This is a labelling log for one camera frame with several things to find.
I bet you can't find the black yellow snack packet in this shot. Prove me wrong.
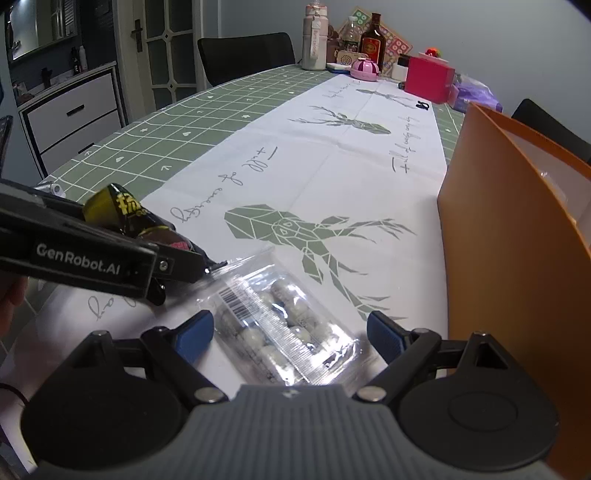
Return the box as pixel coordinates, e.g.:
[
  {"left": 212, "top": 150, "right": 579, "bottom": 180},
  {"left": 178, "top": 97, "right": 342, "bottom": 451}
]
[{"left": 83, "top": 183, "right": 195, "bottom": 251}]

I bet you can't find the clear packet of white candies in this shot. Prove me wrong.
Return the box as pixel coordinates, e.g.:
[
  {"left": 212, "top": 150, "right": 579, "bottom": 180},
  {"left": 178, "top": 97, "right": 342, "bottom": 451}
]
[{"left": 199, "top": 249, "right": 372, "bottom": 392}]

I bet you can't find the white drawer cabinet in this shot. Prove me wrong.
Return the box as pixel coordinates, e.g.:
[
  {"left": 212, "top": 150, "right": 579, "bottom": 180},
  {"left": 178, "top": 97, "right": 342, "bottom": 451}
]
[{"left": 18, "top": 62, "right": 127, "bottom": 177}]

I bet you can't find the orange storage box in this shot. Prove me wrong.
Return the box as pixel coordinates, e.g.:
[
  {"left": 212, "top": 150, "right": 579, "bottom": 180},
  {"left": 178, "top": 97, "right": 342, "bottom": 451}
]
[{"left": 437, "top": 105, "right": 590, "bottom": 479}]

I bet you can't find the white deer table runner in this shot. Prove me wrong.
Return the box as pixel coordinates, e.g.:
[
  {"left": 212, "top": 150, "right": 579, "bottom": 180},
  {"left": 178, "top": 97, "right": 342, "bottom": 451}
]
[{"left": 0, "top": 75, "right": 450, "bottom": 407}]

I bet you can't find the black chair left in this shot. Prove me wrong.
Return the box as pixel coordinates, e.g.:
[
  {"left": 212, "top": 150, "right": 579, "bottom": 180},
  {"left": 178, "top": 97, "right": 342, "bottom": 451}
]
[{"left": 197, "top": 32, "right": 296, "bottom": 87}]

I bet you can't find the white pink bottle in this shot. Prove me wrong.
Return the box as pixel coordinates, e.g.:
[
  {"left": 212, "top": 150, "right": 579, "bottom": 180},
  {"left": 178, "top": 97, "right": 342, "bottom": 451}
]
[{"left": 301, "top": 1, "right": 329, "bottom": 71}]

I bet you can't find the purple tissue pack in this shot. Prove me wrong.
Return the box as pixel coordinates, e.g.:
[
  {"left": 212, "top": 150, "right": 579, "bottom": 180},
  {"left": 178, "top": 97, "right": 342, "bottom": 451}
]
[{"left": 448, "top": 74, "right": 503, "bottom": 113}]

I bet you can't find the small beige speaker box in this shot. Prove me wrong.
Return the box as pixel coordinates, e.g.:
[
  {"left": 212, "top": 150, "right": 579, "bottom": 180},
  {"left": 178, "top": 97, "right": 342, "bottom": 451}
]
[{"left": 335, "top": 50, "right": 367, "bottom": 66}]

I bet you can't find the pink square box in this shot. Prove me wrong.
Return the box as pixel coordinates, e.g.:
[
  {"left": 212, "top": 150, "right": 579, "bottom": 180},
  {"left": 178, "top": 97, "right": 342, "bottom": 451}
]
[{"left": 405, "top": 55, "right": 455, "bottom": 104}]

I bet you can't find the pink round container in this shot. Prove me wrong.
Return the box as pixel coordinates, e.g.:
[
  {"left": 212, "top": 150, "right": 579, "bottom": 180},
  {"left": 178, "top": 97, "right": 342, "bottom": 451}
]
[{"left": 349, "top": 58, "right": 380, "bottom": 82}]

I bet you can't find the clear plastic water bottle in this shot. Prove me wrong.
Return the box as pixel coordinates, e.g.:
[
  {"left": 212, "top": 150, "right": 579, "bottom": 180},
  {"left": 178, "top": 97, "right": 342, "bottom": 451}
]
[{"left": 341, "top": 16, "right": 360, "bottom": 52}]

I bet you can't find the brown liquor bottle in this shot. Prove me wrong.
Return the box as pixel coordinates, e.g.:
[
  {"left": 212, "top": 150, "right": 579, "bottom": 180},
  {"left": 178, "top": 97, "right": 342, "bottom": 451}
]
[{"left": 361, "top": 12, "right": 387, "bottom": 71}]

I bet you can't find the orange toy figure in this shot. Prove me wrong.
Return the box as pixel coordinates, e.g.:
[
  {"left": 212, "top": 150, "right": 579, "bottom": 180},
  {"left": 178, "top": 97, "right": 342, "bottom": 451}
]
[{"left": 425, "top": 47, "right": 441, "bottom": 58}]

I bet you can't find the patterned game board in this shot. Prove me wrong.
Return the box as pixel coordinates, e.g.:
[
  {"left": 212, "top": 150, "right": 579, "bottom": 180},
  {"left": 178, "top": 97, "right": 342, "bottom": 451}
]
[{"left": 337, "top": 7, "right": 413, "bottom": 72}]

